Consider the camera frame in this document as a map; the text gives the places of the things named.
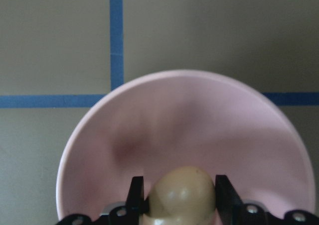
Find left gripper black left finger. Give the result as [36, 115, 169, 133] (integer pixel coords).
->
[58, 176, 144, 225]

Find pink bowl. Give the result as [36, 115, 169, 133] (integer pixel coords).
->
[56, 70, 316, 219]

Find beige egg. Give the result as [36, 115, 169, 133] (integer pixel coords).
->
[143, 166, 216, 225]

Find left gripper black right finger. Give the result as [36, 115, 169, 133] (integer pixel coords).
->
[215, 175, 319, 225]

